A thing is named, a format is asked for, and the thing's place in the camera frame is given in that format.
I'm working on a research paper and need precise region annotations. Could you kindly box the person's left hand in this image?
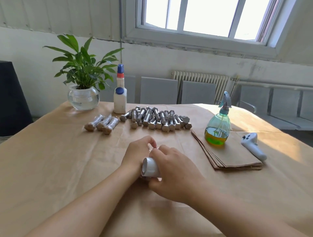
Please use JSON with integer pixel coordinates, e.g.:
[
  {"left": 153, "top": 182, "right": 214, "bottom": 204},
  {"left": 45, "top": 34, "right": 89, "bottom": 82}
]
[{"left": 120, "top": 136, "right": 158, "bottom": 179}]

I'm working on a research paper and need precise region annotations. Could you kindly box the person's right hand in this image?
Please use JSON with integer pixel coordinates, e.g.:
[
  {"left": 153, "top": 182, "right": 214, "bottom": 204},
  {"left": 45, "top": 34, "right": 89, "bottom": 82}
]
[{"left": 145, "top": 145, "right": 208, "bottom": 205}]

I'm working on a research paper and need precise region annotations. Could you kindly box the white cling film roll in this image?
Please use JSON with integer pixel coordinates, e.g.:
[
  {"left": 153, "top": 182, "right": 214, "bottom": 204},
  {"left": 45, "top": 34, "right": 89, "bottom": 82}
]
[{"left": 141, "top": 157, "right": 161, "bottom": 178}]

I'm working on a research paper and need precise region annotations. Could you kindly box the pile of steel bolts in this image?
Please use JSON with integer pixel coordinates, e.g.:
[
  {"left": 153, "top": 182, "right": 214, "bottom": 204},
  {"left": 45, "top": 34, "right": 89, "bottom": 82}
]
[{"left": 119, "top": 106, "right": 193, "bottom": 133}]

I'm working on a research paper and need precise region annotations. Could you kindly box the stack of brown paper sheets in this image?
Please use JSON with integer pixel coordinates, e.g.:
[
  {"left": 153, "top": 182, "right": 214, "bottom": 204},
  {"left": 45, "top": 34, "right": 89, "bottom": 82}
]
[{"left": 191, "top": 128, "right": 264, "bottom": 171}]

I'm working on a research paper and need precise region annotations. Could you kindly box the green spray bottle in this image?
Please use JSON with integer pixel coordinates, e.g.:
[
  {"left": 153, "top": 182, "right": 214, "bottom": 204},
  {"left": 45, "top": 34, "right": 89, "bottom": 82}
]
[{"left": 204, "top": 91, "right": 232, "bottom": 146}]

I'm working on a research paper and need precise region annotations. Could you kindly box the person's right forearm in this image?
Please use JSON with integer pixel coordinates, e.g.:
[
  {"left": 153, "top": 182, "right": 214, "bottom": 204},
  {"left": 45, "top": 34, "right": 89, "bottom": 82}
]
[{"left": 188, "top": 185, "right": 309, "bottom": 237}]

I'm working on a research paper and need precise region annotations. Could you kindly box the person's left forearm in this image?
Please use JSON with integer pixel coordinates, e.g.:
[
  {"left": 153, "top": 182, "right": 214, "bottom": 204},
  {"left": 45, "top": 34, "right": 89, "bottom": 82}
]
[{"left": 27, "top": 168, "right": 138, "bottom": 237}]

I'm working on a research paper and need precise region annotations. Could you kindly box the white glue bottle blue cap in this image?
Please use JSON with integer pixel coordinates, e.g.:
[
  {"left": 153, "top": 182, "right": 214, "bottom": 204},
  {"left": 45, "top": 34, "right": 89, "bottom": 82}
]
[{"left": 113, "top": 64, "right": 128, "bottom": 114}]

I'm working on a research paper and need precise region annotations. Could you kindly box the grey chair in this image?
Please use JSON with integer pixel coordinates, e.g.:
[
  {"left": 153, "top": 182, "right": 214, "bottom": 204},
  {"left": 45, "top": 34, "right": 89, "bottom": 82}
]
[
  {"left": 181, "top": 80, "right": 217, "bottom": 105},
  {"left": 269, "top": 88, "right": 313, "bottom": 132},
  {"left": 140, "top": 77, "right": 180, "bottom": 105},
  {"left": 100, "top": 76, "right": 137, "bottom": 103},
  {"left": 237, "top": 85, "right": 272, "bottom": 115}
]

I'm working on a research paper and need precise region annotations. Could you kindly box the round glass vase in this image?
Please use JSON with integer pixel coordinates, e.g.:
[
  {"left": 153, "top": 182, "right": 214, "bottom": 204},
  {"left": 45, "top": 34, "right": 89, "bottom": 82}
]
[{"left": 67, "top": 85, "right": 100, "bottom": 111}]

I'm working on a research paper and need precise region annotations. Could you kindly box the white handheld controller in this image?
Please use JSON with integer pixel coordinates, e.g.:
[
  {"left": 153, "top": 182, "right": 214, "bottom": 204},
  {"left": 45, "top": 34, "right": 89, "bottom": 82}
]
[{"left": 241, "top": 133, "right": 268, "bottom": 162}]

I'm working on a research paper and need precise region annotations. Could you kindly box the large brown paper table cover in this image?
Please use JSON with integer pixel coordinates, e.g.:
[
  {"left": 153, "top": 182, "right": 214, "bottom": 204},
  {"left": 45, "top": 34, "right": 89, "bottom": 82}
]
[{"left": 0, "top": 101, "right": 313, "bottom": 237}]

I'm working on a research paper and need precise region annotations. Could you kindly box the white radiator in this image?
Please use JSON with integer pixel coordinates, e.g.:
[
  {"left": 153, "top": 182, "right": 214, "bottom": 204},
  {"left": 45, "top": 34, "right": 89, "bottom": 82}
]
[{"left": 171, "top": 71, "right": 231, "bottom": 104}]

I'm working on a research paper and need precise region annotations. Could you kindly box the green leafy plant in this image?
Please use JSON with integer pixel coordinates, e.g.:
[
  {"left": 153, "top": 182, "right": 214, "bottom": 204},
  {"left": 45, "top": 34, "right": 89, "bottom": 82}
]
[{"left": 43, "top": 34, "right": 124, "bottom": 91}]

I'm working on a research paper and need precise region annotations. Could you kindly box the black trash bin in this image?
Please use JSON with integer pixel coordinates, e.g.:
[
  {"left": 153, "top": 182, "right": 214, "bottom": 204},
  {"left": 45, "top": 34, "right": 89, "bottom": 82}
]
[{"left": 0, "top": 61, "right": 34, "bottom": 137}]

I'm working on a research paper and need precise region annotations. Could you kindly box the white framed window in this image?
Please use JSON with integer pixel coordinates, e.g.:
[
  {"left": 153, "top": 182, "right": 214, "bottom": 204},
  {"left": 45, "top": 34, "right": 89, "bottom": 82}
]
[{"left": 122, "top": 0, "right": 299, "bottom": 62}]

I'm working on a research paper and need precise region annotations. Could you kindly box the white vertical blind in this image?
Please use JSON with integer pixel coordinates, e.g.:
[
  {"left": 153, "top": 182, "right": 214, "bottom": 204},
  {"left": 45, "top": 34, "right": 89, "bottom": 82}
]
[{"left": 0, "top": 0, "right": 125, "bottom": 42}]

